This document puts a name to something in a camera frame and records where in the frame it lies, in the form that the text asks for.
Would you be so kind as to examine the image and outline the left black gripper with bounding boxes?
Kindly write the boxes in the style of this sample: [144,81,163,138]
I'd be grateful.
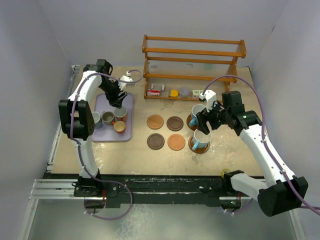
[98,79,128,108]

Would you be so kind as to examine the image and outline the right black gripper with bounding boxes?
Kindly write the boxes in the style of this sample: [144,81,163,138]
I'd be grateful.
[197,98,231,135]

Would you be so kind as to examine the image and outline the teal mug white inside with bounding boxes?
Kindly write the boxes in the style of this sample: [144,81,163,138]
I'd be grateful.
[189,104,206,127]

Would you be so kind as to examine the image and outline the ringed brown wooden coaster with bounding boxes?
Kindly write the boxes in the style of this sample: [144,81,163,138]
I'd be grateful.
[186,114,198,131]

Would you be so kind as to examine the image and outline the brown red mug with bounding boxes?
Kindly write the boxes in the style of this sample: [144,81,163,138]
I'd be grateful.
[113,106,128,123]

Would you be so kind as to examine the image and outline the light blue tall mug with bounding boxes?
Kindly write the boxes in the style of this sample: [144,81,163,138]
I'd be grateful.
[191,129,212,151]

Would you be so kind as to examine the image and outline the orange copper small cup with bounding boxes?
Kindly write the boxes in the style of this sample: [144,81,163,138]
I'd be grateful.
[112,120,127,134]

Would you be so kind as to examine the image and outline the dark walnut coaster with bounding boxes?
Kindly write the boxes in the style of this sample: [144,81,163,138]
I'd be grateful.
[166,116,184,132]

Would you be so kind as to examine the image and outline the grey blue mug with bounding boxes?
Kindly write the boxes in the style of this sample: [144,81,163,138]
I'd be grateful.
[91,111,103,129]

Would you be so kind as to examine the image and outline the orange terracotta coaster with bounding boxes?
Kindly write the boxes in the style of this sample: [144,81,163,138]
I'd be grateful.
[167,134,186,151]

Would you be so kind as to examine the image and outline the light wood coaster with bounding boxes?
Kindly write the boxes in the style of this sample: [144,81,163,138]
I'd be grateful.
[146,114,164,130]

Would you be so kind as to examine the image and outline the dark brown coaster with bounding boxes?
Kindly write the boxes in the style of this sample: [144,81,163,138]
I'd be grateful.
[147,133,165,150]

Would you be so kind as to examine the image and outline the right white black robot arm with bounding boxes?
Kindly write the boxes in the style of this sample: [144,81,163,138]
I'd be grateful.
[196,90,309,217]

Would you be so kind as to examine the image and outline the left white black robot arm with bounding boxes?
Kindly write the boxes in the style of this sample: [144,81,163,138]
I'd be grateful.
[58,59,133,196]

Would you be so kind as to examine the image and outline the olive green small cup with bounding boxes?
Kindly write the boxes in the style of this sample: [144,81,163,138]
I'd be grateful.
[101,111,115,126]

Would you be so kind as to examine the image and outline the green white long box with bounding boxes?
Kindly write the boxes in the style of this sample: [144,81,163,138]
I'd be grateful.
[192,90,203,99]

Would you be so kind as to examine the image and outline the red white small box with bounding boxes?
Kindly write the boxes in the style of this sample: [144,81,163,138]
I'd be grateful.
[147,89,160,97]

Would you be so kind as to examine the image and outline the lavender plastic tray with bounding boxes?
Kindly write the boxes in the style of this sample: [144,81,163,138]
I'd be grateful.
[92,93,134,142]

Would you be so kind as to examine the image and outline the yellow small object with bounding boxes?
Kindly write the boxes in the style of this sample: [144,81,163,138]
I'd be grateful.
[170,89,179,98]

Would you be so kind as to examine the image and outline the yellow tape roll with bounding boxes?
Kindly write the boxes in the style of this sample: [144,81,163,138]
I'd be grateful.
[220,168,231,178]

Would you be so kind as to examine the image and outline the wooden three-tier shelf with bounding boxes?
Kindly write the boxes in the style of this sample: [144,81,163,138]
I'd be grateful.
[142,35,247,99]

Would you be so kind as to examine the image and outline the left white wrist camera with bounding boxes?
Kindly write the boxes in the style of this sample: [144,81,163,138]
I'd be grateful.
[118,71,135,90]

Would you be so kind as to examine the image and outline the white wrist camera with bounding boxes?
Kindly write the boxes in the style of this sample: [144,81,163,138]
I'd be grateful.
[198,90,217,112]
[118,71,135,90]

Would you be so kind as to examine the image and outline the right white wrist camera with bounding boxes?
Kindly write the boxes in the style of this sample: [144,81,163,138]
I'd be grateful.
[198,90,217,112]

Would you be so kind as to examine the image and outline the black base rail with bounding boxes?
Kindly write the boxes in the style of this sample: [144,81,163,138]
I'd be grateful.
[43,172,247,208]

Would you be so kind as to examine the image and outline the aluminium frame rail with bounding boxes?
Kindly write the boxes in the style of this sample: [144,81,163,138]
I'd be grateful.
[17,178,78,240]

